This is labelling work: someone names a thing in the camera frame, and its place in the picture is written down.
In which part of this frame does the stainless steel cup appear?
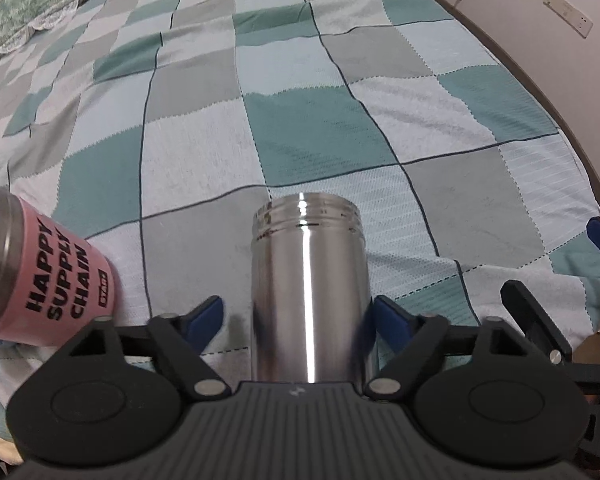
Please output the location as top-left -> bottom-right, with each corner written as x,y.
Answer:
251,193 -> 375,388

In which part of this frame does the checkered green grey bedsheet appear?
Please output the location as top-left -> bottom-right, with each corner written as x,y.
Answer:
0,0 -> 600,441

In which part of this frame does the pink happy supply chain cup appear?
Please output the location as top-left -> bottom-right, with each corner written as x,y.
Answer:
0,186 -> 116,347

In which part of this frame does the white wall socket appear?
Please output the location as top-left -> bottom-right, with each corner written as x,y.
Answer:
543,0 -> 593,38

